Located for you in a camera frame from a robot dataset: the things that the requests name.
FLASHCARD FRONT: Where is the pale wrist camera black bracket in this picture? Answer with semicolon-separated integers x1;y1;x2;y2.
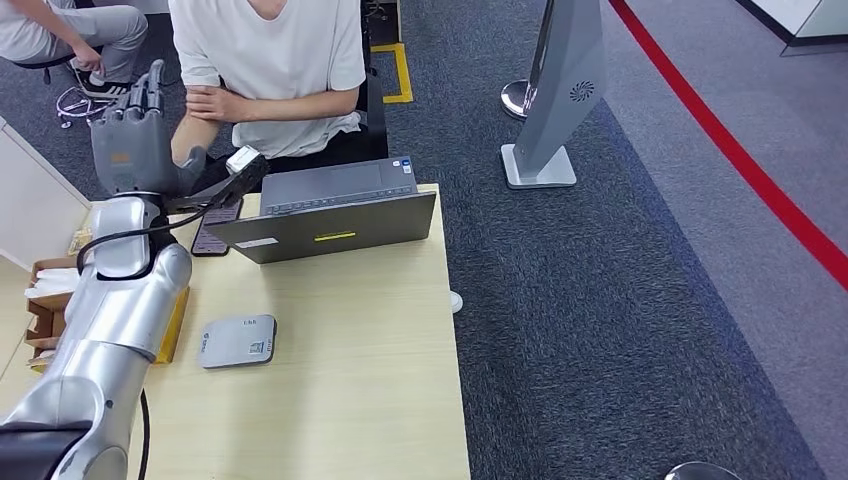
162;145;272;215

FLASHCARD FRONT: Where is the black equipment with cables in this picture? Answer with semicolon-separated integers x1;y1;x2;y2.
360;0;404;46

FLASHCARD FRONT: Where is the wooden card organizer yellow base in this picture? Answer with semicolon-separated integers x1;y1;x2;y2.
25;256;192;366

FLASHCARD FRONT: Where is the white partition panel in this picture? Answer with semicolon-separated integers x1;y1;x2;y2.
0;115;93;272

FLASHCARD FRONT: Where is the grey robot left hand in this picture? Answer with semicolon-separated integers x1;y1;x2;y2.
89;59;208;200

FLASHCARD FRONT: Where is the grey kiosk stand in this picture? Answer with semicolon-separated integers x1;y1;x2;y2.
500;0;608;191

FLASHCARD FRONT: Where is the chrome base stool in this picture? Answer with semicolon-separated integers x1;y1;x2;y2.
13;56;134;130

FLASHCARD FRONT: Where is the black smartphone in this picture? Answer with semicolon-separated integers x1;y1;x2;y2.
190;198;244;258

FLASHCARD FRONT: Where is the chrome stanchion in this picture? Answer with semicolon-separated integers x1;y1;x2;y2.
500;0;556;122

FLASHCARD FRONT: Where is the seated person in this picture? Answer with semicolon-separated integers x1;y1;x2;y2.
0;0;150;101

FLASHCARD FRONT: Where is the chrome round base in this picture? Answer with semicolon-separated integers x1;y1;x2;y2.
664;461;740;480

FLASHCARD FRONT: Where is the grey laptop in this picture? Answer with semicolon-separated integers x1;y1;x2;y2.
203;155;439;265

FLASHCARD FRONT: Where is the white cloth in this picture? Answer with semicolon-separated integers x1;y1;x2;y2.
25;266;82;299

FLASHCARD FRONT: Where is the grey card reader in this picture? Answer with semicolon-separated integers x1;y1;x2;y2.
197;313;278;370

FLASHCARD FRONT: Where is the black cable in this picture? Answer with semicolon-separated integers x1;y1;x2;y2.
135;390;152;480
76;205;217;276

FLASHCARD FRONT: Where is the white counter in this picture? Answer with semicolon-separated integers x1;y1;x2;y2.
735;0;848;58

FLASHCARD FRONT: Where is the person's left hand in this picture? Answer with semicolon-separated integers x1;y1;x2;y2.
185;84;250;125

